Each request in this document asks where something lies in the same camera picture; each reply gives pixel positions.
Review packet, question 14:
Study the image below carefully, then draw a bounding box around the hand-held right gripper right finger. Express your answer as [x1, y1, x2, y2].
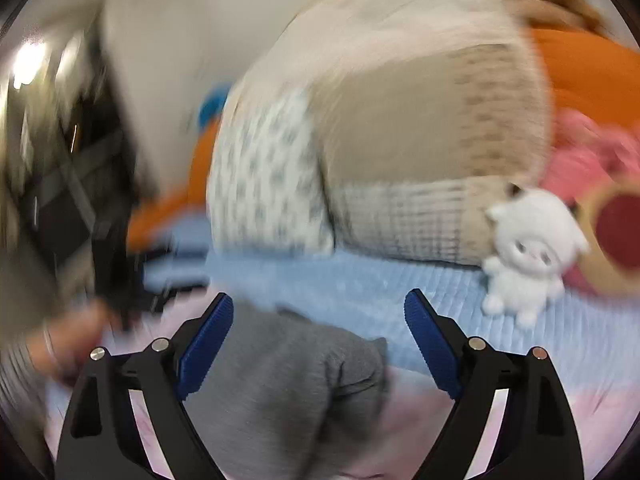
[404, 288, 586, 480]

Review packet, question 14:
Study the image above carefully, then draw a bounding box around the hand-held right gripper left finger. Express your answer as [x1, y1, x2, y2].
[54, 292, 235, 480]

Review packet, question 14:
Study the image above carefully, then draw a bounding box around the grey sweater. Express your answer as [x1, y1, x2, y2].
[187, 300, 391, 480]

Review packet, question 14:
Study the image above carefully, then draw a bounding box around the person's left forearm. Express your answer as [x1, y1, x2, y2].
[0, 255, 57, 466]

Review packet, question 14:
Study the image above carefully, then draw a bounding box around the person's left hand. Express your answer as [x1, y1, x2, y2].
[25, 302, 112, 387]

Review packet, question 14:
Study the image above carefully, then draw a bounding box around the pink checkered blanket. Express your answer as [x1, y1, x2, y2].
[47, 220, 640, 480]

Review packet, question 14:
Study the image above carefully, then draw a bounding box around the dark metal rack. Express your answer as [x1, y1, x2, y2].
[0, 35, 137, 266]

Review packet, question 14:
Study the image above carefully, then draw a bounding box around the white plush toy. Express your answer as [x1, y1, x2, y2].
[481, 187, 591, 331]

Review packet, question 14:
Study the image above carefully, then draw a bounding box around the floral patterned pillow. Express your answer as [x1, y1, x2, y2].
[206, 87, 337, 256]

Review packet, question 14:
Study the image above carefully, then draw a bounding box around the beige striped pillow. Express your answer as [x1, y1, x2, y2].
[310, 42, 551, 267]

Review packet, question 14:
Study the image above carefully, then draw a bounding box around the pink plush toy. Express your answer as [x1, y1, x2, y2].
[542, 107, 640, 302]

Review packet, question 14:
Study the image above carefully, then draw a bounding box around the orange sofa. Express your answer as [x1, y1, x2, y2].
[127, 27, 640, 252]

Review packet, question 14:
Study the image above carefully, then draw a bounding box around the cream quilt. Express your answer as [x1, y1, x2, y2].
[215, 0, 532, 111]

